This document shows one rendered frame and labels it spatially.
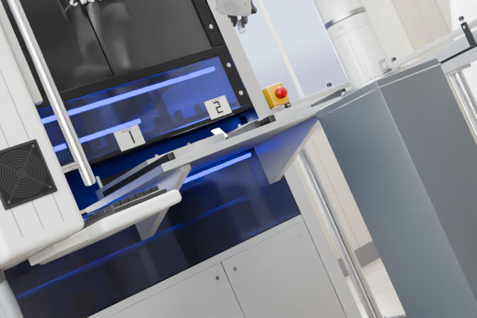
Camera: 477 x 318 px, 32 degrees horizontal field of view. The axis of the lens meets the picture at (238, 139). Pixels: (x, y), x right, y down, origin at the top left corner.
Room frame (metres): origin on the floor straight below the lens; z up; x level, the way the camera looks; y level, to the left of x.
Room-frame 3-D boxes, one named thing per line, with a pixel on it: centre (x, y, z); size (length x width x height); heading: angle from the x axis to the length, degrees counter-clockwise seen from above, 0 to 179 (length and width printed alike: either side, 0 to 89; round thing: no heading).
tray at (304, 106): (2.56, -0.03, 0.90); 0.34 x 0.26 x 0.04; 37
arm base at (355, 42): (2.20, -0.39, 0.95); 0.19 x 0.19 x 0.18
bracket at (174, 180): (2.24, 0.25, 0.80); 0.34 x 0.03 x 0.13; 37
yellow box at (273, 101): (2.80, -0.16, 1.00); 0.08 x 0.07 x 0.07; 37
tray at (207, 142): (2.35, 0.24, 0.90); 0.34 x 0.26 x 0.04; 37
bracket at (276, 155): (2.54, -0.15, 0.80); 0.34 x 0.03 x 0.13; 37
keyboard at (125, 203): (1.96, 0.36, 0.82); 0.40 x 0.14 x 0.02; 35
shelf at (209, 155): (2.40, 0.06, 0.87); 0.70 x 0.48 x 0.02; 127
